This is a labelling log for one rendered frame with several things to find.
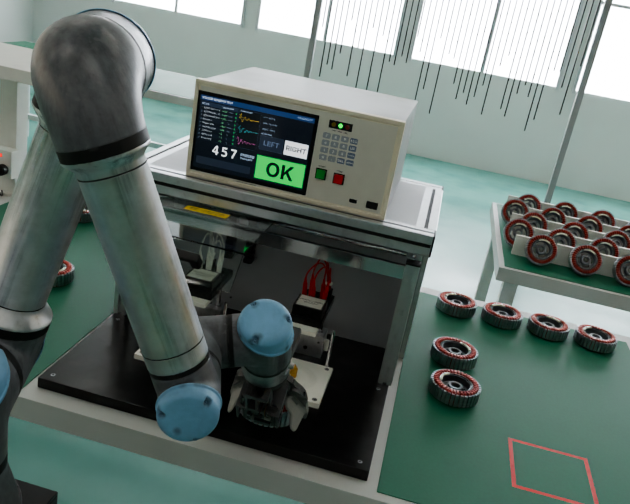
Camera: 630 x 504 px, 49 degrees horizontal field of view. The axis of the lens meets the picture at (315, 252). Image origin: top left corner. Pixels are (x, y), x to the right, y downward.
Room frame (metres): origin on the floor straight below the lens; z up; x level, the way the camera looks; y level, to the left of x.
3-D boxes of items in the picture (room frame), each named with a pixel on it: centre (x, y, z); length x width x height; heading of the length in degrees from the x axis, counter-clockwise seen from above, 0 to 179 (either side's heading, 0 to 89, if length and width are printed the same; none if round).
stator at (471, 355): (1.52, -0.38, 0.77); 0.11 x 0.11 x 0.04
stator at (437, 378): (1.35, -0.36, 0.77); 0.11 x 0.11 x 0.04
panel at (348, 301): (1.53, 0.08, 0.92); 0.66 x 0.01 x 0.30; 82
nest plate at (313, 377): (1.26, 0.00, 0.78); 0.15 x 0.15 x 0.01; 82
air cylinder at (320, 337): (1.40, -0.02, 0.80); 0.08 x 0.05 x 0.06; 82
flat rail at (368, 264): (1.37, 0.11, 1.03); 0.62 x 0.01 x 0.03; 82
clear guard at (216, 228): (1.30, 0.23, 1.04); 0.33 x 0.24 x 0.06; 172
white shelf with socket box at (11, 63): (1.98, 0.93, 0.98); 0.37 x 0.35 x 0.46; 82
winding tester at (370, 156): (1.59, 0.06, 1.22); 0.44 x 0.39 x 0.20; 82
